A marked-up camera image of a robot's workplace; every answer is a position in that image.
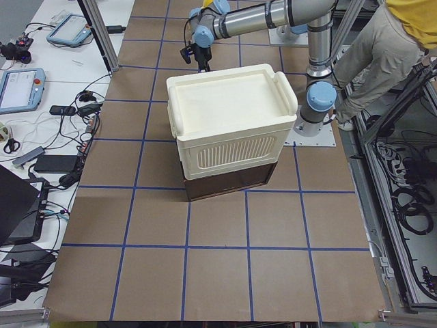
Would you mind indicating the teach pendant lower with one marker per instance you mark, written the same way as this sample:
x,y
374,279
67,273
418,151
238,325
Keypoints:
x,y
21,90

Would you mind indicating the teach pendant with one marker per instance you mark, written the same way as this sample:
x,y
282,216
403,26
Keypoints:
x,y
21,90
72,31

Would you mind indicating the scissors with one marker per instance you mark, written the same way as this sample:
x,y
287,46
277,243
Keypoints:
x,y
11,146

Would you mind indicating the black gripper by drawer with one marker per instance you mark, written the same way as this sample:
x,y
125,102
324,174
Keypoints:
x,y
203,55

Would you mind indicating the person in yellow shirt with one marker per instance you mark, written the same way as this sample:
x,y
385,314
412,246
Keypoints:
x,y
398,36

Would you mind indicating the grey robot arm by drawer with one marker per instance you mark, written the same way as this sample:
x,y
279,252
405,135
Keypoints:
x,y
289,23

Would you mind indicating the black laptop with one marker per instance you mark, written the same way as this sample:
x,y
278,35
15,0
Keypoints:
x,y
22,204

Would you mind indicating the cream plastic drawer cabinet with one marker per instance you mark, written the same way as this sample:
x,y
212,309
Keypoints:
x,y
228,120

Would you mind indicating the aluminium frame post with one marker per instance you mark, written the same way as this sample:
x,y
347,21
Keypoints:
x,y
99,31

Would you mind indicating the teach pendant upper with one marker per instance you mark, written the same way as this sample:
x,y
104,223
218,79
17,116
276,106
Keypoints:
x,y
72,31

